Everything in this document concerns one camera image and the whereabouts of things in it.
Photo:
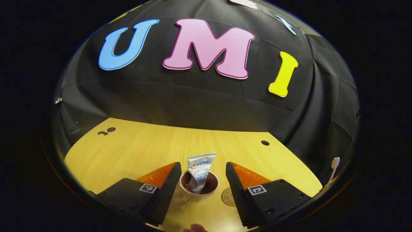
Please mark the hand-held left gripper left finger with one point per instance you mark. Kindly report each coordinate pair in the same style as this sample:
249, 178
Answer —
169, 187

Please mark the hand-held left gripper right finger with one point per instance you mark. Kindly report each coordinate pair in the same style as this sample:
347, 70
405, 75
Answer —
236, 190

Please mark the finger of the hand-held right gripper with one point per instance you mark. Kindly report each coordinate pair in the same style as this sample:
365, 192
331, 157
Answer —
334, 179

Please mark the round cork coaster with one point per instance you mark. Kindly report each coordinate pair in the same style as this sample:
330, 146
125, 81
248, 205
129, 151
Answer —
229, 197

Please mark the white toothbrush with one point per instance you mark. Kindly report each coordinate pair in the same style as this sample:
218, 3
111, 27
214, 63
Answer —
334, 164

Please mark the beige cup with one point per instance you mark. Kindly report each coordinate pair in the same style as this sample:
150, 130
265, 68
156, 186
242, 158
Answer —
209, 188

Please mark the white toothpaste tube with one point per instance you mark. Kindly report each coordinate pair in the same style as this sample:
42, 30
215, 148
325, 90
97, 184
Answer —
201, 167

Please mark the wooden desktop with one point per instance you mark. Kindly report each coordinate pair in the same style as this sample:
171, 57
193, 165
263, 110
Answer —
145, 148

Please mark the black backdrop cloth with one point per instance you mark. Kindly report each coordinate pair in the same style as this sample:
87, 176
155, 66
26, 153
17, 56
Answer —
193, 103

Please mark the metal clip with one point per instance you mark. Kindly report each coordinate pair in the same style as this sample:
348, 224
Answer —
58, 100

